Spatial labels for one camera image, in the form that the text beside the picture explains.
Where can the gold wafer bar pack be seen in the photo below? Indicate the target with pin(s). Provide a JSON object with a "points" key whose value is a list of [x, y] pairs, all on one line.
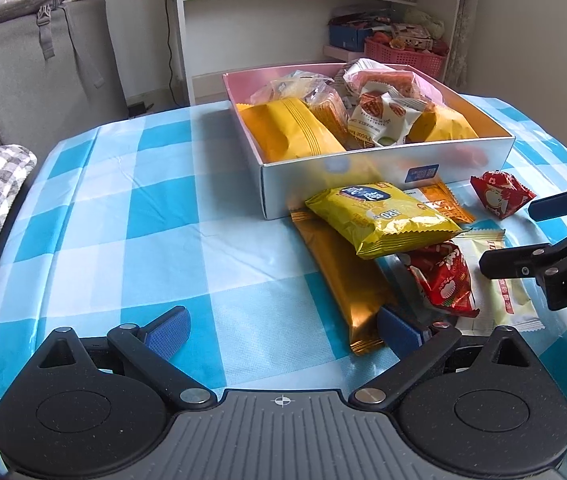
{"points": [[358, 286]]}

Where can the silver pink cardboard box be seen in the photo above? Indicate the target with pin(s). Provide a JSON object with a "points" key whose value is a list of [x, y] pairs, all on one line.
{"points": [[284, 186]]}

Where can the orange-yellow snack pack left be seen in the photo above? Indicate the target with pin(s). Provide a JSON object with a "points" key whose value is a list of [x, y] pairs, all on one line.
{"points": [[286, 129]]}

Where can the pink plastic basket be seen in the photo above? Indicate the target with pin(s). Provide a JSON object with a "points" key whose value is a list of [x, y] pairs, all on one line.
{"points": [[429, 63]]}

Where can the blue storage bin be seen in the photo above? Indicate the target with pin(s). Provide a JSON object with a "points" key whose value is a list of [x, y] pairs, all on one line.
{"points": [[349, 37]]}

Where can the clear wrapped biscuit pack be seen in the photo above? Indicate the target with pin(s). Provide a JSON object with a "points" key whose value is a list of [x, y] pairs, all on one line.
{"points": [[316, 91]]}

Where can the orange-yellow snack pack right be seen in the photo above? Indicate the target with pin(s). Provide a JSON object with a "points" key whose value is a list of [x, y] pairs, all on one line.
{"points": [[440, 123]]}

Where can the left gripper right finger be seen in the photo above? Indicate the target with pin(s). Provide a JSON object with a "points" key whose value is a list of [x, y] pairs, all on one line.
{"points": [[424, 351]]}

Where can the white bookshelf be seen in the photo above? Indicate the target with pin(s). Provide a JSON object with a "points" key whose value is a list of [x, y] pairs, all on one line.
{"points": [[214, 37]]}

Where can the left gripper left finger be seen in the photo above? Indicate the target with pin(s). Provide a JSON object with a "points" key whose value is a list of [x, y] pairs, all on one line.
{"points": [[145, 353]]}

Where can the cream wafer pack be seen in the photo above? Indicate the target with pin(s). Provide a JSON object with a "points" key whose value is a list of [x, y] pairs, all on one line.
{"points": [[499, 302]]}

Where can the orange-yellow snack pack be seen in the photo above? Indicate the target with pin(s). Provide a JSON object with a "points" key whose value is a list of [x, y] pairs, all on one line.
{"points": [[286, 129], [440, 123]]}

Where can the pink snack bag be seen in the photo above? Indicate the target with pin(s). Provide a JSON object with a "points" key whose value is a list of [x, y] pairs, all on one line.
{"points": [[409, 84]]}

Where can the red candy pack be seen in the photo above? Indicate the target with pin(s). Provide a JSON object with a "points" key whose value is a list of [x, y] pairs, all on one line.
{"points": [[443, 275], [501, 193]]}

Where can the yellow biscuit pack blue label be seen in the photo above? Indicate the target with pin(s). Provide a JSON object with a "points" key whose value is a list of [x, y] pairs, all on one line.
{"points": [[380, 220]]}

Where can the blue white checkered tablecloth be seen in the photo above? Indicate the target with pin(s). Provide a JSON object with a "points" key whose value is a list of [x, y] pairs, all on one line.
{"points": [[130, 219]]}

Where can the white red nut packet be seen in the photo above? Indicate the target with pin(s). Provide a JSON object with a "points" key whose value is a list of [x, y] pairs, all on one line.
{"points": [[383, 118]]}

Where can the grey sofa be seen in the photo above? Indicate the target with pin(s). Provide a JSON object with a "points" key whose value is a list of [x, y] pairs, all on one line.
{"points": [[46, 100]]}

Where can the orange white snack packet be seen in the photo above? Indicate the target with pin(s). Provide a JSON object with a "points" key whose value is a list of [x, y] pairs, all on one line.
{"points": [[439, 197]]}

